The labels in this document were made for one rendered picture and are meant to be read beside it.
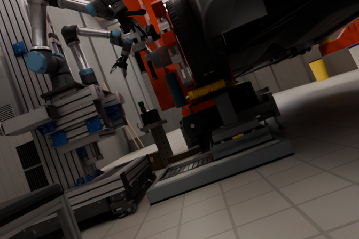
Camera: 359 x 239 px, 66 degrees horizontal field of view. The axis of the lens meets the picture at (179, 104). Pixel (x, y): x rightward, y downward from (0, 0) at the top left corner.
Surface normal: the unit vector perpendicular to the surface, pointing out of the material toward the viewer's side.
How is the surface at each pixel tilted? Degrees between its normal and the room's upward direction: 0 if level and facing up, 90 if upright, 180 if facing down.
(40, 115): 90
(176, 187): 90
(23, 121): 90
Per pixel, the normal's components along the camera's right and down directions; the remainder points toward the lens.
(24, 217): 0.90, -0.36
